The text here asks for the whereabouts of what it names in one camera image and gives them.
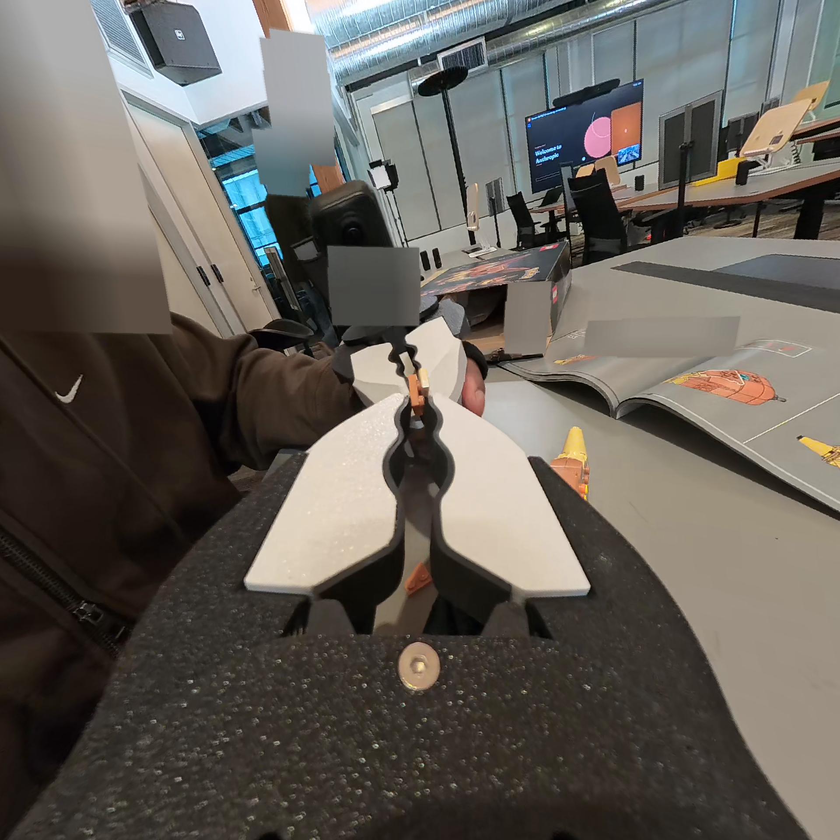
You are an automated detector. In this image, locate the white stand device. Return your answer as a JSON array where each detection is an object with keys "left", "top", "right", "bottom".
[{"left": 461, "top": 184, "right": 501, "bottom": 257}]

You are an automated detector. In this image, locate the black office chair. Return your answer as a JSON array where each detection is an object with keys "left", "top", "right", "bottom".
[
  {"left": 507, "top": 192, "right": 540, "bottom": 250},
  {"left": 567, "top": 169, "right": 632, "bottom": 265}
]

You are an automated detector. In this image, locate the printed toy set box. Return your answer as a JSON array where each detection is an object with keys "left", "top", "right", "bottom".
[{"left": 420, "top": 239, "right": 573, "bottom": 358}]

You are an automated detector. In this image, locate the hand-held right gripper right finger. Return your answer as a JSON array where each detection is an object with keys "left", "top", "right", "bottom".
[{"left": 419, "top": 394, "right": 592, "bottom": 601}]

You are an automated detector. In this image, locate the wall television screen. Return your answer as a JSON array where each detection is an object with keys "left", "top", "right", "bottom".
[{"left": 525, "top": 80, "right": 645, "bottom": 194}]

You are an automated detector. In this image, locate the black camera bar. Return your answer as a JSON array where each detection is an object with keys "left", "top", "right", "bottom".
[{"left": 553, "top": 79, "right": 621, "bottom": 107}]

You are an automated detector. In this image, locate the brown tan brick arm model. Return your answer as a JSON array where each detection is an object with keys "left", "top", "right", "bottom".
[{"left": 549, "top": 426, "right": 592, "bottom": 504}]

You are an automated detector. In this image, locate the tan board stand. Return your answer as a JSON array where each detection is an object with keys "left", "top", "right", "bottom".
[{"left": 740, "top": 100, "right": 816, "bottom": 160}]

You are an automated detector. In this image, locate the brown zip hoodie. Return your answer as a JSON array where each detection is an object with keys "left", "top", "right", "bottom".
[{"left": 0, "top": 314, "right": 309, "bottom": 828}]

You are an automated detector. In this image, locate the long wooden table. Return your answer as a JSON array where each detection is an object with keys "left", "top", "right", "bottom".
[{"left": 617, "top": 157, "right": 840, "bottom": 240}]

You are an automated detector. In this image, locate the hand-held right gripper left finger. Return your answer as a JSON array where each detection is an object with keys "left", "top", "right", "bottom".
[{"left": 244, "top": 395, "right": 406, "bottom": 598}]

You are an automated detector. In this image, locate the yellow plastic object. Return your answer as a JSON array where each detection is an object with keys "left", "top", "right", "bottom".
[{"left": 688, "top": 159, "right": 741, "bottom": 189}]

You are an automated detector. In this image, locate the person's left forearm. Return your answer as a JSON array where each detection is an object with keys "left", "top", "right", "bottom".
[{"left": 217, "top": 331, "right": 358, "bottom": 470}]

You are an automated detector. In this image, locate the black wall speaker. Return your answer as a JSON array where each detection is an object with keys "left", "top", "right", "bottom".
[{"left": 128, "top": 0, "right": 223, "bottom": 86}]

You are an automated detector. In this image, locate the white wall air vent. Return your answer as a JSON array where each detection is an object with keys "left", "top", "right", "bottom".
[{"left": 92, "top": 0, "right": 155, "bottom": 76}]

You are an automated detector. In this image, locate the black floor lamp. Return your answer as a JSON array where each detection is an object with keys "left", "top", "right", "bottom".
[{"left": 418, "top": 66, "right": 471, "bottom": 247}]

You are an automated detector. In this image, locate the person's left hand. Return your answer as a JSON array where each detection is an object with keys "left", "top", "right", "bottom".
[{"left": 459, "top": 367, "right": 488, "bottom": 417}]

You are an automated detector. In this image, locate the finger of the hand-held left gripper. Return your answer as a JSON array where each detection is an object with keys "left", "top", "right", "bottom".
[
  {"left": 404, "top": 315, "right": 469, "bottom": 404},
  {"left": 351, "top": 341, "right": 413, "bottom": 404}
]

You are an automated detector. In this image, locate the brick instruction booklet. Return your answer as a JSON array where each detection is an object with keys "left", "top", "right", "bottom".
[{"left": 497, "top": 322, "right": 840, "bottom": 514}]

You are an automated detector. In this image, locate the grey desk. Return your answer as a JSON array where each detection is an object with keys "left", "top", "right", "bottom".
[{"left": 230, "top": 235, "right": 840, "bottom": 840}]

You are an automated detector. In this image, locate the black acoustic panel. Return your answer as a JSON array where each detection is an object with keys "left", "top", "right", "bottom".
[{"left": 658, "top": 92, "right": 724, "bottom": 190}]

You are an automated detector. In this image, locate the white double door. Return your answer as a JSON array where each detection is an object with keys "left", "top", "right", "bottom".
[{"left": 121, "top": 92, "right": 280, "bottom": 337}]

